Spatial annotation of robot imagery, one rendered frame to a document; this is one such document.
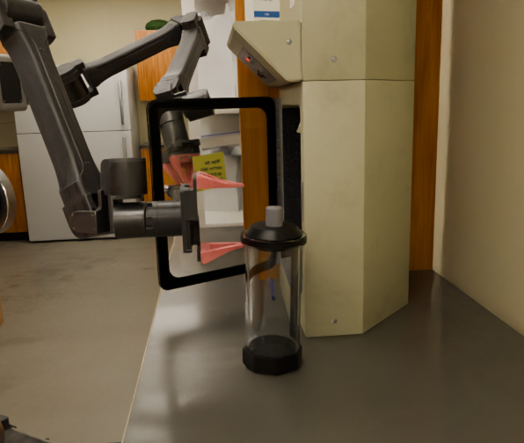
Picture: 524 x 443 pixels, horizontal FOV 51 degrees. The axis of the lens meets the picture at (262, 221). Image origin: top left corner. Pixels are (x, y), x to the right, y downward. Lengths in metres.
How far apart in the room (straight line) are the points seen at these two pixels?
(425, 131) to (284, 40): 0.57
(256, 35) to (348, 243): 0.40
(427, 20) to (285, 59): 0.55
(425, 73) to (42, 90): 0.88
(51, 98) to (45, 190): 5.18
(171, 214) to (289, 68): 0.32
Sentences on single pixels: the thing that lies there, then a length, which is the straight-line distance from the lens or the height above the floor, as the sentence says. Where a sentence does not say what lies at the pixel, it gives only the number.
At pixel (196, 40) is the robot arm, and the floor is 1.54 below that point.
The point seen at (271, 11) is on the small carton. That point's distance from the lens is 1.05.
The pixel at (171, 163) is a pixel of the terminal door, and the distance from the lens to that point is 1.16.
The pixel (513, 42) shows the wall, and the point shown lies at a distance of 1.22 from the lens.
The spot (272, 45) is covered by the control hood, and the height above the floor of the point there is 1.47.
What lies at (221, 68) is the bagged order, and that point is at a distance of 2.36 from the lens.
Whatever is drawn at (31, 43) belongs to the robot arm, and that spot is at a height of 1.48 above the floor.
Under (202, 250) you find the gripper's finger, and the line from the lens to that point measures 0.88.
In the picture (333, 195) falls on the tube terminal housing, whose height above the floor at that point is 1.21.
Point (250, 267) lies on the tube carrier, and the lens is 0.89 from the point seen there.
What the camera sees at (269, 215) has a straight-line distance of 0.88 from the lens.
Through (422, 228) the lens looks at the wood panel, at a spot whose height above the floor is 1.05.
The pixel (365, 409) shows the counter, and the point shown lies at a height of 0.94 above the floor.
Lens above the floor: 1.38
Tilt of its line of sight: 12 degrees down
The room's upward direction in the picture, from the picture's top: 2 degrees counter-clockwise
